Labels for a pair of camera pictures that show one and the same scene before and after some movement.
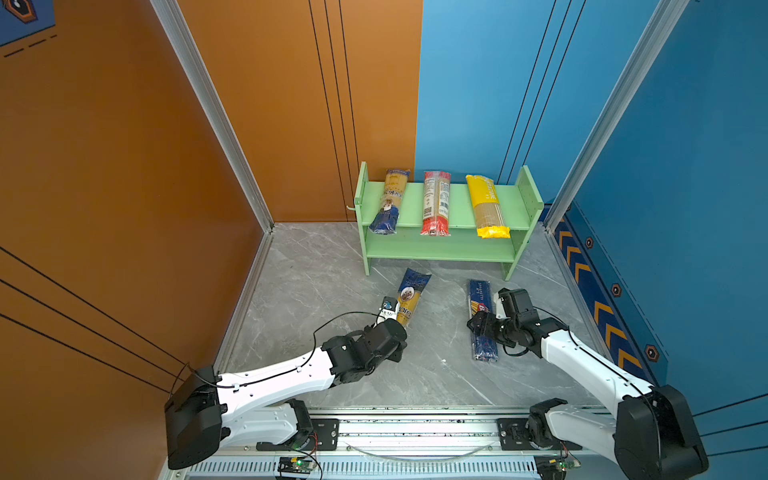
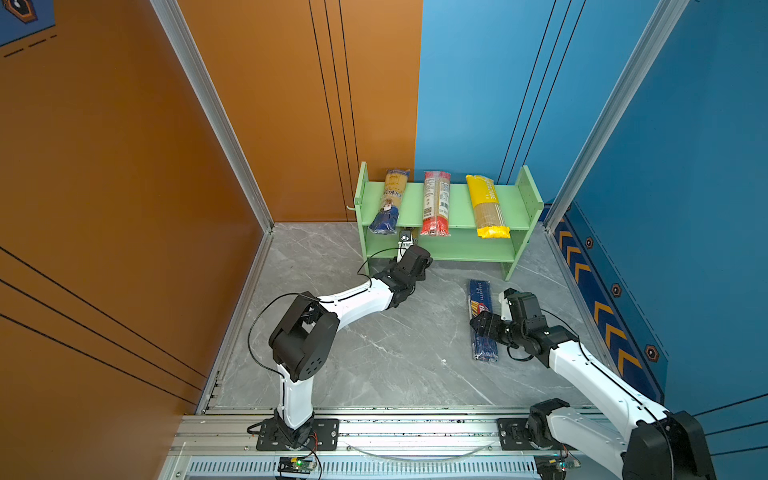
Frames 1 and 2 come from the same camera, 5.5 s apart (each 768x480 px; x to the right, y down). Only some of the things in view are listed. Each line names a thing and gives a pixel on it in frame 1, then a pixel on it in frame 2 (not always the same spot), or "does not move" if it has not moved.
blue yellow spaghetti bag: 386,219 does not move
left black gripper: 398,353 → 392,265
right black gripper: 488,320 does not move
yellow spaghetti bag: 488,212 does not move
